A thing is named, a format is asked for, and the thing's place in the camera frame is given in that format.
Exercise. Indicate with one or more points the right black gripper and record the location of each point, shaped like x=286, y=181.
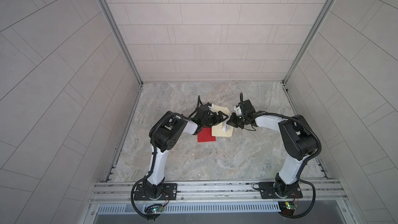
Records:
x=232, y=121

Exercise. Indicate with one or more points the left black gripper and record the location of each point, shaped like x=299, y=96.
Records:
x=214, y=121

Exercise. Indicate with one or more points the red envelope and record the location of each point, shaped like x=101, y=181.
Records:
x=206, y=136

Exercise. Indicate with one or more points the white paper sheet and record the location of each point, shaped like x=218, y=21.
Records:
x=225, y=126

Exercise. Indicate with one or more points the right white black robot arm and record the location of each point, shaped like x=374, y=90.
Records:
x=299, y=140

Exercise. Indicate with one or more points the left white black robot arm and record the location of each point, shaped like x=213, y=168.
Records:
x=164, y=136

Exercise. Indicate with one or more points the right small circuit board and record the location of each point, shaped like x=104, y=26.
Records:
x=288, y=208

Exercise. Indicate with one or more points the small circuit board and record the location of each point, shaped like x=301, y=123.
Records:
x=154, y=209
x=288, y=208

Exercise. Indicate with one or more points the left small circuit board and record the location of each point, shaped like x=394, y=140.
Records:
x=154, y=209

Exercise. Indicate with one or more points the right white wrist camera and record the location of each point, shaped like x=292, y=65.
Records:
x=237, y=110

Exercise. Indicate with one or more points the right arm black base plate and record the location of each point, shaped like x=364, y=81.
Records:
x=278, y=190

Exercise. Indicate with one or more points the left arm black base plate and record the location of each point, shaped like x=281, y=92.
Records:
x=164, y=191

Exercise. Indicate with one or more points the aluminium rail frame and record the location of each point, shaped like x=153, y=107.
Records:
x=218, y=191

